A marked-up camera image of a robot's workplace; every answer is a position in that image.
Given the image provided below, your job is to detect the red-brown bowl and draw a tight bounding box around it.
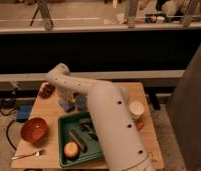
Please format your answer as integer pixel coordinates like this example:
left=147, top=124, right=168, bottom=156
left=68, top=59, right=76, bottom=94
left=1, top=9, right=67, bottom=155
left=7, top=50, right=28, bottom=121
left=20, top=117, right=48, bottom=144

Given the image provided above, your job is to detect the grey-blue cup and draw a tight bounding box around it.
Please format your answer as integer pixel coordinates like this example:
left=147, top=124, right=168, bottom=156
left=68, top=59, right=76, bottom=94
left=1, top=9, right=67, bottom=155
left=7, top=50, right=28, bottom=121
left=75, top=96, right=87, bottom=111

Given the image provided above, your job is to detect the blue box on floor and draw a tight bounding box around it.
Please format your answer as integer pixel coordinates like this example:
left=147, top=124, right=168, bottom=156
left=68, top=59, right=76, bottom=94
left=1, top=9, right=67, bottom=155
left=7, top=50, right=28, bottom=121
left=16, top=104, right=32, bottom=123

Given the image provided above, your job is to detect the black tool in tray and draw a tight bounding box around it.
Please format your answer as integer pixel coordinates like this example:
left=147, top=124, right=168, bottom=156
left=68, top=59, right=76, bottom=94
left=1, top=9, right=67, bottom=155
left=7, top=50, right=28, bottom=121
left=79, top=118, right=98, bottom=141

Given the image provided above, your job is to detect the white paper cup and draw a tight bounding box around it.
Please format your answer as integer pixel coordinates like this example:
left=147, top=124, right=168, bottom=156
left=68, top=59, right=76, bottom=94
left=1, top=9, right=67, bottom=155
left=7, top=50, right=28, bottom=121
left=129, top=101, right=145, bottom=120

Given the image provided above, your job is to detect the black cable on floor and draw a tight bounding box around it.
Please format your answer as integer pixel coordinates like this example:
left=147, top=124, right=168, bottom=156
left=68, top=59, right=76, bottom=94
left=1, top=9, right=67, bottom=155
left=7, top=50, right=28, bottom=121
left=0, top=98, right=19, bottom=151

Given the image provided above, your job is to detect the round bread bun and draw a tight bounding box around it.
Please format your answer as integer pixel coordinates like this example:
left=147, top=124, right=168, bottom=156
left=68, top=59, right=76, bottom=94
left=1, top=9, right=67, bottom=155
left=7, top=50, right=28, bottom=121
left=64, top=141, right=79, bottom=158

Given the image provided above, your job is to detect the dark red-brown cloth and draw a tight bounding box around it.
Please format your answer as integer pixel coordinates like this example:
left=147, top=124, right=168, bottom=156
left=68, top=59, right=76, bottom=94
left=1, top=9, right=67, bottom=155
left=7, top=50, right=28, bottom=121
left=38, top=83, right=55, bottom=99

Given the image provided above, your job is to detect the green plastic tray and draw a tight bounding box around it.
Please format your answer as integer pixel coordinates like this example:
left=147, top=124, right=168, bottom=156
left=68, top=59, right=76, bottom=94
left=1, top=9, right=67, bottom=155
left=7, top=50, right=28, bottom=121
left=58, top=112, right=103, bottom=169

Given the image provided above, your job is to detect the dark utensil in tray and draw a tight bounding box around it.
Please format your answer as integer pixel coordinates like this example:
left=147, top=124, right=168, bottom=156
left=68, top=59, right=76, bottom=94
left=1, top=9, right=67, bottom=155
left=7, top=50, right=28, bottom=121
left=69, top=130, right=87, bottom=153

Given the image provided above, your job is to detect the orange carrot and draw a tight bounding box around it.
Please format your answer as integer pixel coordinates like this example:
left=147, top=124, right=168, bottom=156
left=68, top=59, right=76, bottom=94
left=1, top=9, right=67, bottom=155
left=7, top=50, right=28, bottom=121
left=136, top=121, right=145, bottom=130

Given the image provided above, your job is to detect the blue sponge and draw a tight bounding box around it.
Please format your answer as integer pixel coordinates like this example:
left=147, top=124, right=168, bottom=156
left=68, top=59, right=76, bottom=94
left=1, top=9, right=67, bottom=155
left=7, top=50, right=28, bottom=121
left=58, top=99, right=75, bottom=112

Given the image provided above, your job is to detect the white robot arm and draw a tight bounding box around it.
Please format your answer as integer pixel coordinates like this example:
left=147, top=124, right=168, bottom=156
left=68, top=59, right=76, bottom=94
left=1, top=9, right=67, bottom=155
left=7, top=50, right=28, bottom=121
left=46, top=63, right=155, bottom=171

